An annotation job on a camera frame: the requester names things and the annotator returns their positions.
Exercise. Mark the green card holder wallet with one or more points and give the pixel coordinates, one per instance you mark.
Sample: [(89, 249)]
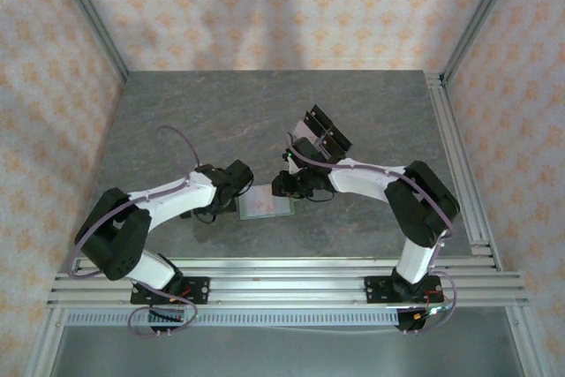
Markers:
[(282, 209)]

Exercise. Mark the clear acrylic card stand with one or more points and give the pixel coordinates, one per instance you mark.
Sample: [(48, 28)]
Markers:
[(323, 133)]

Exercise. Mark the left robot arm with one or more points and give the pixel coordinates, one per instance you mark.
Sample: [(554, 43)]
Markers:
[(176, 205)]

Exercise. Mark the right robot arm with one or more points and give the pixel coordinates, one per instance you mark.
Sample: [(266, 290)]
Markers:
[(362, 180)]

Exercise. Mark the black credit card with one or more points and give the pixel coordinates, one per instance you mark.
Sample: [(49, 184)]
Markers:
[(336, 146), (322, 115), (315, 123), (342, 137)]

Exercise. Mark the wide aluminium mounting beam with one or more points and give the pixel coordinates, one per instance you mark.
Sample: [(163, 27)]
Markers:
[(287, 288)]

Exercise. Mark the black electronics box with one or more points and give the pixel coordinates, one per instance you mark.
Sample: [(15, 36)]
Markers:
[(165, 319), (408, 321)]

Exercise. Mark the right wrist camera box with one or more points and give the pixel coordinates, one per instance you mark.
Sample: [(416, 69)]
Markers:
[(291, 165)]

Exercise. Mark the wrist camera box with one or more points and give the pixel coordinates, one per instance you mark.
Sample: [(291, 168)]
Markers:
[(204, 169), (291, 165)]

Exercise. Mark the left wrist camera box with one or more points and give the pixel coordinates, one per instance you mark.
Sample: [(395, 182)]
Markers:
[(204, 169)]

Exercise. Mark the aluminium table edge rail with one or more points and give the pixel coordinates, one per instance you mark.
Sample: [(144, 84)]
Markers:
[(287, 264)]

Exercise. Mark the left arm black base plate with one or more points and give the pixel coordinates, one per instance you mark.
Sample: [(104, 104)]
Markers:
[(196, 291)]

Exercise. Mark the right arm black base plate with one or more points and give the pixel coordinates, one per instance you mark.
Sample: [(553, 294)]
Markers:
[(375, 289)]

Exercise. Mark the aluminium side rail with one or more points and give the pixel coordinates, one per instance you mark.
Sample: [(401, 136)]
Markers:
[(446, 121)]

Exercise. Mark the aluminium frame post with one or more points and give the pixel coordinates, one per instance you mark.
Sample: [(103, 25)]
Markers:
[(91, 19), (477, 19)]

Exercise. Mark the aluminium frame leg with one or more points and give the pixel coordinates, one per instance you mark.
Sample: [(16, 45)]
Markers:
[(44, 346), (532, 346)]

